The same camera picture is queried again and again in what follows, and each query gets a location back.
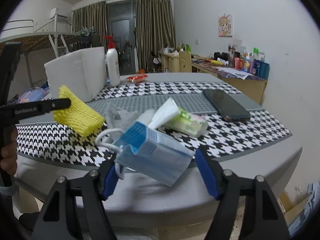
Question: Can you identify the cartoon wall picture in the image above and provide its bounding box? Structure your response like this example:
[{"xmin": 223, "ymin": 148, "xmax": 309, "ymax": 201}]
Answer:
[{"xmin": 218, "ymin": 14, "xmax": 233, "ymax": 37}]

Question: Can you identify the left brown curtain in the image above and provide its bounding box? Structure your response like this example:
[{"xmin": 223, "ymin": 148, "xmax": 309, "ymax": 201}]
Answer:
[{"xmin": 72, "ymin": 2, "xmax": 108, "ymax": 49}]

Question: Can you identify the red snack packet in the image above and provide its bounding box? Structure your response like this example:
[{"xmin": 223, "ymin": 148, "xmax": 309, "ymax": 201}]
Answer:
[{"xmin": 126, "ymin": 74, "xmax": 148, "ymax": 83}]

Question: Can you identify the green tissue pack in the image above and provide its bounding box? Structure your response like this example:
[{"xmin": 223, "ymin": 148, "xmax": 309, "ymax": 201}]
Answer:
[{"xmin": 148, "ymin": 98, "xmax": 208, "ymax": 138}]

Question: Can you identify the grey cloth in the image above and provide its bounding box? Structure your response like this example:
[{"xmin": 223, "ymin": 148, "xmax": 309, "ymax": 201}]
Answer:
[{"xmin": 105, "ymin": 104, "xmax": 140, "ymax": 131}]

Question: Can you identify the wooden smiley chair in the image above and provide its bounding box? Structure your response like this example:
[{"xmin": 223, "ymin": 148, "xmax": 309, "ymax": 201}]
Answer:
[{"xmin": 179, "ymin": 51, "xmax": 192, "ymax": 73}]

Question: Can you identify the white foam box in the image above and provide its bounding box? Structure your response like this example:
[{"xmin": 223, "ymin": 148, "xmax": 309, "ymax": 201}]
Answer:
[{"xmin": 44, "ymin": 47, "xmax": 106, "ymax": 102}]

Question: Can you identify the brown curtain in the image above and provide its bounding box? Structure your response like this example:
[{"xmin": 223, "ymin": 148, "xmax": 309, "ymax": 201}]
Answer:
[
  {"xmin": 136, "ymin": 0, "xmax": 176, "ymax": 69},
  {"xmin": 72, "ymin": 2, "xmax": 108, "ymax": 49}
]

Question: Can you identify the glass balcony door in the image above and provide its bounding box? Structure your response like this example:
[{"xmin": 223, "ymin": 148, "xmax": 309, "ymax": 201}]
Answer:
[{"xmin": 107, "ymin": 0, "xmax": 136, "ymax": 75}]

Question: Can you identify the left hand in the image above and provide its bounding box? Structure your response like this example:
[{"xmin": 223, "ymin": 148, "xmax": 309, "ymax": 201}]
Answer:
[{"xmin": 1, "ymin": 126, "xmax": 18, "ymax": 176}]

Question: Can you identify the blue plaid quilt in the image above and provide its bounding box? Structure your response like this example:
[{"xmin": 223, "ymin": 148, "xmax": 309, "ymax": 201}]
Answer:
[{"xmin": 7, "ymin": 87, "xmax": 50, "ymax": 105}]

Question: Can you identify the metal bunk bed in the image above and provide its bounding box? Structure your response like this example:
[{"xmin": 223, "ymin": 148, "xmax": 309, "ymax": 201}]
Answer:
[{"xmin": 1, "ymin": 14, "xmax": 84, "ymax": 99}]

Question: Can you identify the houndstooth table runner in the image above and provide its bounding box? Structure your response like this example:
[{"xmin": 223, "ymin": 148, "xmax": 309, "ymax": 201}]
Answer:
[{"xmin": 17, "ymin": 81, "xmax": 291, "ymax": 170}]

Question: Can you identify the white air conditioner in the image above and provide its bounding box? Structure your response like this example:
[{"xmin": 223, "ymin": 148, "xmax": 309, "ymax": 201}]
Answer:
[{"xmin": 50, "ymin": 7, "xmax": 68, "ymax": 20}]

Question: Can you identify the white foam sheet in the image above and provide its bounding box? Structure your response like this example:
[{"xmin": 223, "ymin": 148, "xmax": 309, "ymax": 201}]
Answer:
[{"xmin": 136, "ymin": 109, "xmax": 156, "ymax": 126}]

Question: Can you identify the yellow foam fruit net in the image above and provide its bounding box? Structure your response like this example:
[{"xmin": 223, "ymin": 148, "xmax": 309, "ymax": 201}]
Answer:
[{"xmin": 53, "ymin": 85, "xmax": 105, "ymax": 137}]

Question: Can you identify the black smartphone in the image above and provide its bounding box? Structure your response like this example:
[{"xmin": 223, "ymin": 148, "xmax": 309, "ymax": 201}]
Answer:
[{"xmin": 202, "ymin": 89, "xmax": 251, "ymax": 122}]

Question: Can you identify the white lotion pump bottle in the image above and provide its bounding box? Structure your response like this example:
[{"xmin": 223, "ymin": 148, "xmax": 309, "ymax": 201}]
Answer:
[{"xmin": 104, "ymin": 36, "xmax": 120, "ymax": 87}]

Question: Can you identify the right brown curtain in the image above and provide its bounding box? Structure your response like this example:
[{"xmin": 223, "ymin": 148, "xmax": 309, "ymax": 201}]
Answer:
[{"xmin": 136, "ymin": 0, "xmax": 176, "ymax": 69}]

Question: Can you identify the blue face mask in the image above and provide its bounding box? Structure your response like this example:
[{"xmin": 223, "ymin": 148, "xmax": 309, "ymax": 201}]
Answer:
[{"xmin": 95, "ymin": 121, "xmax": 195, "ymax": 187}]

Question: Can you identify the blue toiletry bottle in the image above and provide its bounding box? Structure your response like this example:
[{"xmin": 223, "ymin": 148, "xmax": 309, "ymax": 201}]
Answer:
[{"xmin": 259, "ymin": 61, "xmax": 270, "ymax": 80}]

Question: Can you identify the wooden desk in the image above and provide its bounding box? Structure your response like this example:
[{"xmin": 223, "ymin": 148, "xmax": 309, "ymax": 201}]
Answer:
[{"xmin": 158, "ymin": 51, "xmax": 267, "ymax": 104}]

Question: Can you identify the white paper sheet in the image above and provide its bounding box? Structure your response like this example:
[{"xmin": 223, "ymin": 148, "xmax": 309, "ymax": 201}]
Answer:
[{"xmin": 218, "ymin": 67, "xmax": 251, "ymax": 80}]

